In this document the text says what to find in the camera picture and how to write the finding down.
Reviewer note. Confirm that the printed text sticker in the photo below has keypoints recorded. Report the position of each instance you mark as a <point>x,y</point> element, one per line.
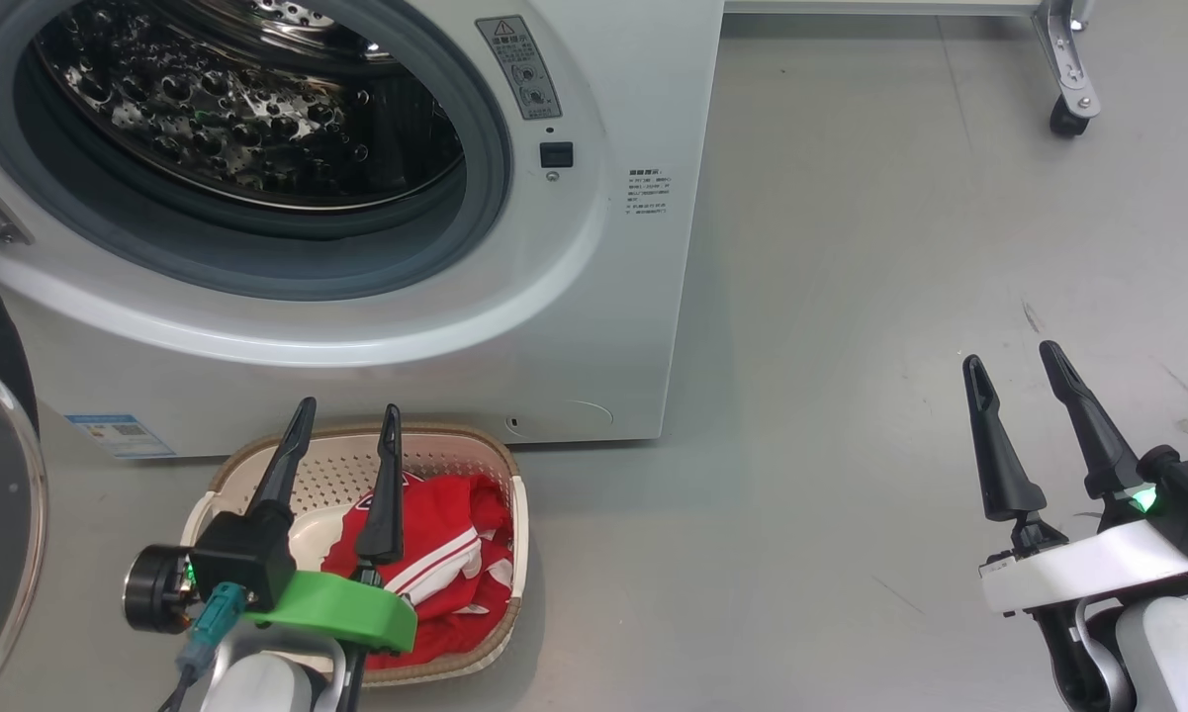
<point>648,193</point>

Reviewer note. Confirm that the grey warning sticker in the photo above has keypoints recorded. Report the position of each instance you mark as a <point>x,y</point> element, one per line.
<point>519,69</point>

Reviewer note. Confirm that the black square door latch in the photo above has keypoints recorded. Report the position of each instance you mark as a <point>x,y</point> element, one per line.
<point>556,154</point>

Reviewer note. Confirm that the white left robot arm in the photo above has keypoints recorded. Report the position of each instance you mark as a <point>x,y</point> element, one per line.
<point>267,682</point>

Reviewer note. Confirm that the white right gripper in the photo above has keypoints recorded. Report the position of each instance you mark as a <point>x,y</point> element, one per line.
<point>1088,569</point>

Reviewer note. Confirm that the cream perforated laundry basket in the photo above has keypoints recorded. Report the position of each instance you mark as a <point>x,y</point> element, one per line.
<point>341,480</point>

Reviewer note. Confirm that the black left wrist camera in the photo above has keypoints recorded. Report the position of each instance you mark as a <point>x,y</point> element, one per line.
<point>242,559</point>

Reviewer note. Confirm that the steel washing machine drum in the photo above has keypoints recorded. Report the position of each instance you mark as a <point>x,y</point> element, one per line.
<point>237,109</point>

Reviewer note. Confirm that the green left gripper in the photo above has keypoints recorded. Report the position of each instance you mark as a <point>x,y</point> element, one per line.
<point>341,608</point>

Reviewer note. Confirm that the red and white garment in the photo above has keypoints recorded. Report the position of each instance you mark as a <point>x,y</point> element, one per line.
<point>455,554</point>

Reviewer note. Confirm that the blue energy label sticker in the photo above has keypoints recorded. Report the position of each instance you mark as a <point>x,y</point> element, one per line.
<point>119,435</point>

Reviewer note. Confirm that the round filter cover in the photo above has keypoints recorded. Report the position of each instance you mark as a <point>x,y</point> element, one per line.
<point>564,420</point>

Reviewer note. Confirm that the black washing machine door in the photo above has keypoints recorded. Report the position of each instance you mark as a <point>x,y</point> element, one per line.
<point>0,514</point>

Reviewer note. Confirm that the metal caster leg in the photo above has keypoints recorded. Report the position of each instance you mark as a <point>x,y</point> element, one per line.
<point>1070,69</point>

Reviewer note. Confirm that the white washing machine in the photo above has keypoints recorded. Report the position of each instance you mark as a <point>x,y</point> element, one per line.
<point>554,326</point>

